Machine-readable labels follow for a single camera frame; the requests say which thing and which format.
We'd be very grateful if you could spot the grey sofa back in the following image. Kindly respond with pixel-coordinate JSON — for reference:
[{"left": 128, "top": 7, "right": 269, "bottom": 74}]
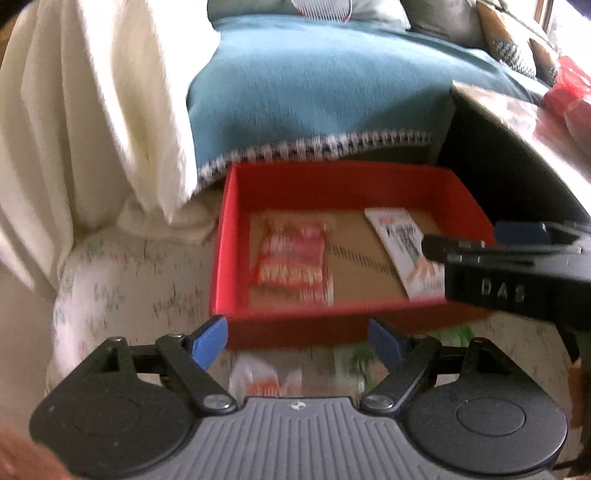
[{"left": 402, "top": 0, "right": 555, "bottom": 49}]

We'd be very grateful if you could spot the patterned cushion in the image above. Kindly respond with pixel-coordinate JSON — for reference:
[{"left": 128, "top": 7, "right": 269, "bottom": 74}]
[
  {"left": 529, "top": 37, "right": 561, "bottom": 86},
  {"left": 475, "top": 0, "right": 539, "bottom": 77}
]

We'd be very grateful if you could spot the grey striped round object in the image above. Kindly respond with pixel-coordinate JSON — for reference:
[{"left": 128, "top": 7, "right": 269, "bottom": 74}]
[{"left": 291, "top": 0, "right": 354, "bottom": 22}]

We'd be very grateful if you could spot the dark side table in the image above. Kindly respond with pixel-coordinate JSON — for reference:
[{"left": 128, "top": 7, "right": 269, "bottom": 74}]
[{"left": 436, "top": 80, "right": 591, "bottom": 227}]

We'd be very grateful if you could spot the teal blanket with houndstooth trim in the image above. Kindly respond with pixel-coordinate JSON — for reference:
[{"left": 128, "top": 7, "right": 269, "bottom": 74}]
[{"left": 186, "top": 18, "right": 550, "bottom": 195}]

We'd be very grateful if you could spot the red white snack packet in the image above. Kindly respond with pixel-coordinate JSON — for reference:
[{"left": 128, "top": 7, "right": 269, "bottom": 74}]
[{"left": 252, "top": 216, "right": 334, "bottom": 306}]

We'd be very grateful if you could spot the grey pillow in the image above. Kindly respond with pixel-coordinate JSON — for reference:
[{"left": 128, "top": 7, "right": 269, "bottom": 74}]
[{"left": 208, "top": 0, "right": 411, "bottom": 29}]

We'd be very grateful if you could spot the white cloth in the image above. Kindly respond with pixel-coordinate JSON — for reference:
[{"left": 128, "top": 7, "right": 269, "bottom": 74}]
[{"left": 0, "top": 0, "right": 218, "bottom": 296}]

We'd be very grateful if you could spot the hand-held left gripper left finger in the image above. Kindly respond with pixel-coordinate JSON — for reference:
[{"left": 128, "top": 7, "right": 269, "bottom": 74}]
[{"left": 92, "top": 315, "right": 237, "bottom": 414}]

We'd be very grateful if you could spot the red plastic bag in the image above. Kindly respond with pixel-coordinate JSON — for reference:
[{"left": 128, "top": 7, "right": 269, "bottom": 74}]
[{"left": 540, "top": 55, "right": 591, "bottom": 148}]

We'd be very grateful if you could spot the red cardboard box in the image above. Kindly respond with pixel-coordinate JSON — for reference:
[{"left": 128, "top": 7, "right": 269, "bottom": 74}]
[{"left": 209, "top": 161, "right": 499, "bottom": 350}]

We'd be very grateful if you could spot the white orange snack packet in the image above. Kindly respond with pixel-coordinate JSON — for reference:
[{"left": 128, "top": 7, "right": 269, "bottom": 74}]
[{"left": 229, "top": 354, "right": 304, "bottom": 398}]

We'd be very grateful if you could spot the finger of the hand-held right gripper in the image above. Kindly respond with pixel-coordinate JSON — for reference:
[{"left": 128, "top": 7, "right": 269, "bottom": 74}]
[
  {"left": 422, "top": 233, "right": 585, "bottom": 265},
  {"left": 495, "top": 220, "right": 591, "bottom": 245}
]

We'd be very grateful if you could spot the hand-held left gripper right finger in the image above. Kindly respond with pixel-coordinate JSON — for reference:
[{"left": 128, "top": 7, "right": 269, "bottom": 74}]
[{"left": 360, "top": 316, "right": 504, "bottom": 414}]

